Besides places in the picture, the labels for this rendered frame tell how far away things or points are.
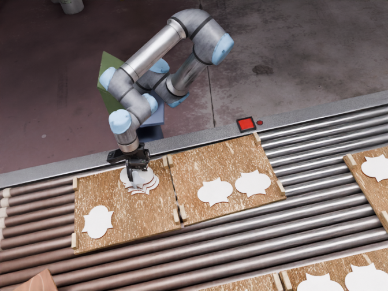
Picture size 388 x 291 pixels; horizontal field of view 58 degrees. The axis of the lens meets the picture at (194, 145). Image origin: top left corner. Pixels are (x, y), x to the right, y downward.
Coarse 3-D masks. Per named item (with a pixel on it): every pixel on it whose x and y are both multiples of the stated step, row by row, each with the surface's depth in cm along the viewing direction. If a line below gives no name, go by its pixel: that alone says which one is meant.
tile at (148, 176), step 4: (124, 172) 147; (140, 172) 146; (144, 172) 146; (148, 172) 145; (152, 172) 145; (120, 176) 146; (124, 176) 145; (140, 176) 144; (144, 176) 144; (148, 176) 144; (152, 176) 144; (124, 180) 144; (128, 180) 144; (148, 180) 143; (128, 184) 143; (140, 184) 142; (144, 184) 143; (140, 188) 142
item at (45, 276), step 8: (48, 272) 116; (32, 280) 114; (40, 280) 114; (48, 280) 114; (16, 288) 113; (24, 288) 113; (32, 288) 113; (40, 288) 112; (48, 288) 112; (56, 288) 112
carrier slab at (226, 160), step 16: (224, 144) 155; (240, 144) 154; (256, 144) 153; (176, 160) 153; (192, 160) 152; (208, 160) 151; (224, 160) 150; (240, 160) 149; (256, 160) 148; (176, 176) 147; (192, 176) 146; (208, 176) 145; (224, 176) 145; (240, 176) 144; (272, 176) 142; (176, 192) 142; (192, 192) 141; (272, 192) 137; (192, 208) 137; (208, 208) 136; (224, 208) 135; (240, 208) 134; (192, 224) 133
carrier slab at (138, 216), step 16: (160, 160) 154; (96, 176) 152; (112, 176) 151; (160, 176) 148; (80, 192) 147; (96, 192) 147; (112, 192) 146; (160, 192) 143; (80, 208) 142; (112, 208) 141; (128, 208) 140; (144, 208) 139; (160, 208) 138; (176, 208) 137; (80, 224) 138; (112, 224) 136; (128, 224) 135; (144, 224) 135; (160, 224) 134; (80, 240) 133; (96, 240) 132; (112, 240) 132; (128, 240) 131
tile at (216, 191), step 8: (208, 184) 142; (216, 184) 141; (224, 184) 141; (200, 192) 140; (208, 192) 139; (216, 192) 139; (224, 192) 138; (232, 192) 139; (200, 200) 138; (208, 200) 137; (216, 200) 137; (224, 200) 136
